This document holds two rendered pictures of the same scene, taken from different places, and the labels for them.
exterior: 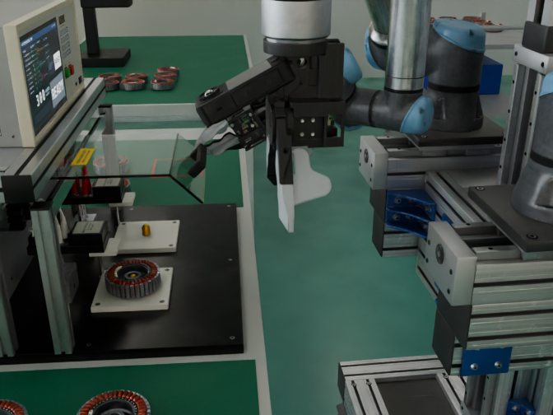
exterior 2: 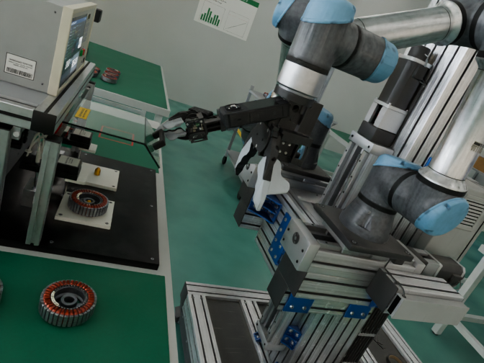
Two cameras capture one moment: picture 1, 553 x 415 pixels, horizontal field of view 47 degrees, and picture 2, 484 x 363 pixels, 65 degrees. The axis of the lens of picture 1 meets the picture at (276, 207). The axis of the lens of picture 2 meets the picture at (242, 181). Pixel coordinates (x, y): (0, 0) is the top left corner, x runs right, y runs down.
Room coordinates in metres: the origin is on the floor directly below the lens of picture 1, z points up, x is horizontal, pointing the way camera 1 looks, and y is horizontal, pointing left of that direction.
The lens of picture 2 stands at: (0.09, 0.20, 1.41)
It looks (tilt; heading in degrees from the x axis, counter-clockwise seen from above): 20 degrees down; 343
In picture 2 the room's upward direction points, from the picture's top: 22 degrees clockwise
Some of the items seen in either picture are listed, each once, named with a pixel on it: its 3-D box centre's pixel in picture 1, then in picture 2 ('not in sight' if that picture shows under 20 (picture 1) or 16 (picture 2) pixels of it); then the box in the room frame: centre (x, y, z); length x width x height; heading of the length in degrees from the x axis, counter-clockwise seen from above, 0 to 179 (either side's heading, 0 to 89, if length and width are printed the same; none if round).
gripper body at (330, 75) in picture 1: (301, 93); (285, 125); (0.71, -0.03, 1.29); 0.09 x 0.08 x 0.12; 97
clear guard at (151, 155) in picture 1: (119, 167); (104, 127); (1.16, 0.30, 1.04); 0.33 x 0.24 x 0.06; 94
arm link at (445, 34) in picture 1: (454, 51); (313, 122); (1.46, -0.40, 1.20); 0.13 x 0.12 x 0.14; 57
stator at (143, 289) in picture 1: (132, 277); (88, 202); (1.14, 0.29, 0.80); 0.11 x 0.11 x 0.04
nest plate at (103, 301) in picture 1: (134, 288); (86, 209); (1.14, 0.29, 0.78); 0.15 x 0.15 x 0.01; 4
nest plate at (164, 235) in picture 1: (146, 236); (96, 176); (1.38, 0.31, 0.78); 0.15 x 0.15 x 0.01; 4
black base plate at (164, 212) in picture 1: (134, 267); (86, 194); (1.26, 0.32, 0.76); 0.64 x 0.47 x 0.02; 4
